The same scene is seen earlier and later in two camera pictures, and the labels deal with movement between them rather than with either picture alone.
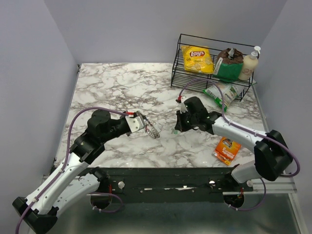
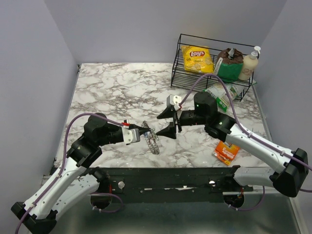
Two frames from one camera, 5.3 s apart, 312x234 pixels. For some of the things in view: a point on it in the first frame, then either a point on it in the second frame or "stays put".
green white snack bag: (229, 92) stays put
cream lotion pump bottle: (249, 65) stays put
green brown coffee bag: (229, 65) stays put
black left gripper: (144, 117) → (142, 129)
